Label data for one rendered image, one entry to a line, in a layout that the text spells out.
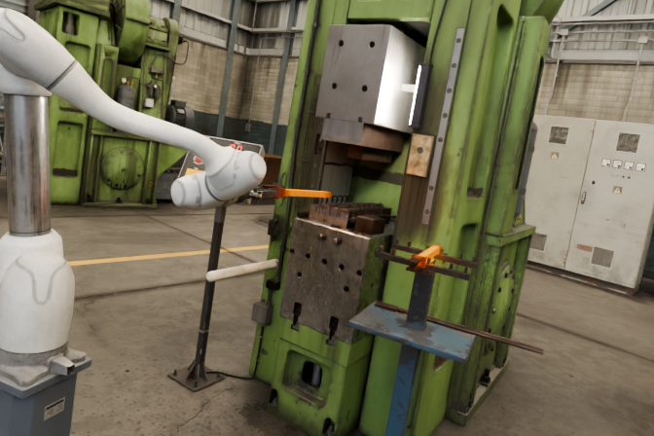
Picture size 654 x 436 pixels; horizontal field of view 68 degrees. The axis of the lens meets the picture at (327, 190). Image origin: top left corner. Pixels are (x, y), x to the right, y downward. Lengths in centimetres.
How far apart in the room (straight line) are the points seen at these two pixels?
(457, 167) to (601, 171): 513
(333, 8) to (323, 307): 136
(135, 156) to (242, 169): 546
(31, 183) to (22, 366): 46
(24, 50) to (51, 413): 87
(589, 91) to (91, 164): 672
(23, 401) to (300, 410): 123
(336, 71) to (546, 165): 534
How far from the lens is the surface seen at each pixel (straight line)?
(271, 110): 1117
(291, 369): 234
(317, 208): 213
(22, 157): 149
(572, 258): 714
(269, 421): 239
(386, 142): 224
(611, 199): 702
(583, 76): 794
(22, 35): 133
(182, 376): 266
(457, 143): 202
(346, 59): 212
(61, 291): 136
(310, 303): 213
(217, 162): 131
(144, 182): 682
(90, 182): 663
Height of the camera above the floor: 126
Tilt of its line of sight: 6 degrees down
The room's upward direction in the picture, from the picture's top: 9 degrees clockwise
